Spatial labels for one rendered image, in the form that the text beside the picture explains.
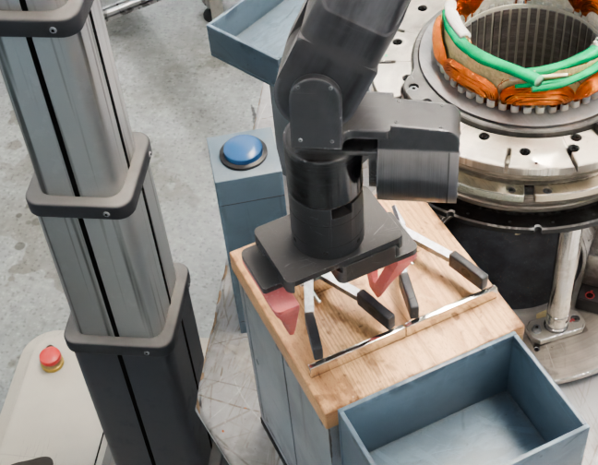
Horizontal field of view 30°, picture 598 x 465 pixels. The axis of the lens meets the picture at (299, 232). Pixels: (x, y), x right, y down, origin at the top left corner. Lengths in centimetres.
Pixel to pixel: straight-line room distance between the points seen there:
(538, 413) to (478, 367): 6
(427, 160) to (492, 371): 26
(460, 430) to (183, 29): 221
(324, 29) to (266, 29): 61
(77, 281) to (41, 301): 104
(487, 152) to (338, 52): 36
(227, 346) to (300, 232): 49
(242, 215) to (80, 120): 21
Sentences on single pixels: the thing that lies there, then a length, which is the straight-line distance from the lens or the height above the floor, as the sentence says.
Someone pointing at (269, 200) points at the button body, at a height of 99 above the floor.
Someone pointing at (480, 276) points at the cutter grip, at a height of 109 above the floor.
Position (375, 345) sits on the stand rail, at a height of 107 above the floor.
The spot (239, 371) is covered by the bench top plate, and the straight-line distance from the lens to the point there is 129.
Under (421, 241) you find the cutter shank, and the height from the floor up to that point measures 109.
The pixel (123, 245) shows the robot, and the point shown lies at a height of 85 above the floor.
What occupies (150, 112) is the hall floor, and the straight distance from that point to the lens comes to 283.
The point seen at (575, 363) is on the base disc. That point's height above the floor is 80.
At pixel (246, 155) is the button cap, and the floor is 104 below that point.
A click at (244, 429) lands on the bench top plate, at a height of 78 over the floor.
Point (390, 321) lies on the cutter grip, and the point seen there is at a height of 109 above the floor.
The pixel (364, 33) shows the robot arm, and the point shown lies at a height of 139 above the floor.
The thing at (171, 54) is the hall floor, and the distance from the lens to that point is 300.
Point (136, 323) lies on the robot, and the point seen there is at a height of 70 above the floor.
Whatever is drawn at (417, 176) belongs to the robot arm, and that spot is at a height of 127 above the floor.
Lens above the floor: 183
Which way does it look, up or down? 47 degrees down
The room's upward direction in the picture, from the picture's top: 6 degrees counter-clockwise
